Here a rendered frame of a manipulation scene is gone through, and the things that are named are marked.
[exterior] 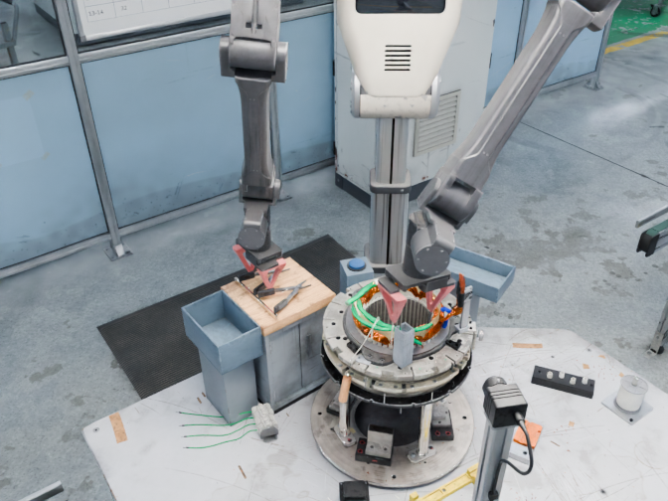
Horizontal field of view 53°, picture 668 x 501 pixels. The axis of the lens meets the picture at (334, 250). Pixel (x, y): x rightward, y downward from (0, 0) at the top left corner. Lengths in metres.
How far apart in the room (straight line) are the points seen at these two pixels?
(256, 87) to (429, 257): 0.41
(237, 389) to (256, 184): 0.49
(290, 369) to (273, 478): 0.25
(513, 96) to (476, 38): 2.81
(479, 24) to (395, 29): 2.34
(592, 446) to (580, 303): 1.75
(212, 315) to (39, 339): 1.78
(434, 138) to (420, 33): 2.36
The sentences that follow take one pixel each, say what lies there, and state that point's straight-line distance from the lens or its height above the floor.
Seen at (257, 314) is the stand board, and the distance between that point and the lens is 1.52.
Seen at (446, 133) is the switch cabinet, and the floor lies 0.38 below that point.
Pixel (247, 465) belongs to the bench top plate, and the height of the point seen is 0.78.
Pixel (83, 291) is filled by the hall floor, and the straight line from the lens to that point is 3.52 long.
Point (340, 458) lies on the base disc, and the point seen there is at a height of 0.80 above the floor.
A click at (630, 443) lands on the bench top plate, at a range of 1.75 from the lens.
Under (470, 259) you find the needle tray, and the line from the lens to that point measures 1.74.
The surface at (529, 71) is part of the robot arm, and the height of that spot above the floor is 1.68.
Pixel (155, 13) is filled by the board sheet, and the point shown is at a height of 1.19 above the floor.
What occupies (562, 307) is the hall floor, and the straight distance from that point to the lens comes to 3.35.
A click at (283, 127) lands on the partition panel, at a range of 3.89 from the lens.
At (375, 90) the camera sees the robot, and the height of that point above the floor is 1.45.
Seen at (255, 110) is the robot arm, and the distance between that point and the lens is 1.21.
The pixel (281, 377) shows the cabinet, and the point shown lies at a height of 0.88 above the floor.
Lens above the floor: 2.04
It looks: 35 degrees down
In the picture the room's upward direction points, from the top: 1 degrees counter-clockwise
